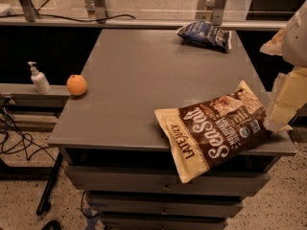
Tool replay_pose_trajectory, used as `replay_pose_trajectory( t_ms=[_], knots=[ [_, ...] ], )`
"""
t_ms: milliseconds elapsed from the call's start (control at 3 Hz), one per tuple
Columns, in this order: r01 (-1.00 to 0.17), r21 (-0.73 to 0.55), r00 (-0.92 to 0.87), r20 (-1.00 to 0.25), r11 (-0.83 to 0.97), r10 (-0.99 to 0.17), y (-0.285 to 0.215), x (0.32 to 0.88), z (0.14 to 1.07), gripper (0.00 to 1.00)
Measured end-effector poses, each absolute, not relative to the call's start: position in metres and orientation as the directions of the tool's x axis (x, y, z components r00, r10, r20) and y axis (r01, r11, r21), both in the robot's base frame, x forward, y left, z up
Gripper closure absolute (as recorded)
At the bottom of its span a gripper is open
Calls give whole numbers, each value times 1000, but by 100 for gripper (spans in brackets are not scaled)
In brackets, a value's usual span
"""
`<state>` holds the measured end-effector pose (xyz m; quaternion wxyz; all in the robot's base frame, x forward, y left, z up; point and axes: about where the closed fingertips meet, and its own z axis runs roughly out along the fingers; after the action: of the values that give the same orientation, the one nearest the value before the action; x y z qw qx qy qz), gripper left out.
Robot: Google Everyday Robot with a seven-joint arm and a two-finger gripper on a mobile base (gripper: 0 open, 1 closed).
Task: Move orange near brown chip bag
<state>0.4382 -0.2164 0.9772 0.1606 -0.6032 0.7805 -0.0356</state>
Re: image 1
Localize blue chip bag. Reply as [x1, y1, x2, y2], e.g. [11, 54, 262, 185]
[177, 20, 230, 52]

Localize black floor cables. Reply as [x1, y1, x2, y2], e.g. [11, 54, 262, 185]
[0, 94, 57, 162]

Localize white pump dispenser bottle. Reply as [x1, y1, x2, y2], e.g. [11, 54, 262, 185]
[28, 61, 51, 94]

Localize black stand leg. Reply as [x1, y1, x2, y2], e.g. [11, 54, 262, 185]
[36, 153, 63, 216]

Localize brown sea salt chip bag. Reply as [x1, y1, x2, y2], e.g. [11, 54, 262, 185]
[154, 81, 272, 183]

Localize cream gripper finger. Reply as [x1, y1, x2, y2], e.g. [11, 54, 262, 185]
[260, 28, 285, 56]
[264, 66, 307, 132]

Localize grey drawer cabinet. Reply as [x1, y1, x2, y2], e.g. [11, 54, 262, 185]
[49, 29, 295, 230]

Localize orange fruit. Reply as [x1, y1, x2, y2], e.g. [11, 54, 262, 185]
[66, 75, 87, 96]

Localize black cable on ledge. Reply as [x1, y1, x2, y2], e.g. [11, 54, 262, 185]
[0, 12, 136, 23]

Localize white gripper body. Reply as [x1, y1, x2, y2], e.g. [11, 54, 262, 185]
[282, 0, 307, 67]

